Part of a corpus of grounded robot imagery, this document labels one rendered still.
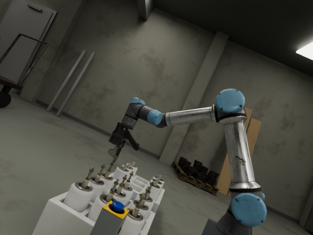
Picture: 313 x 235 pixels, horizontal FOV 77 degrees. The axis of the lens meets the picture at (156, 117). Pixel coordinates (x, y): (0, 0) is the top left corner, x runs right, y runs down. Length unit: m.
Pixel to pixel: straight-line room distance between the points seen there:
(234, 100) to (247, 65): 4.41
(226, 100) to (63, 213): 0.77
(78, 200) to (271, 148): 4.81
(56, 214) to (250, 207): 0.71
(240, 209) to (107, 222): 0.47
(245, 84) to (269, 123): 1.07
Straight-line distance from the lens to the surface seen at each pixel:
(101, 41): 5.18
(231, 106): 0.86
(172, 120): 1.07
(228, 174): 4.33
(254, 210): 0.84
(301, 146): 5.68
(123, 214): 0.66
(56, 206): 0.88
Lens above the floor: 0.59
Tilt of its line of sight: 3 degrees up
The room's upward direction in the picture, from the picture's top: 25 degrees clockwise
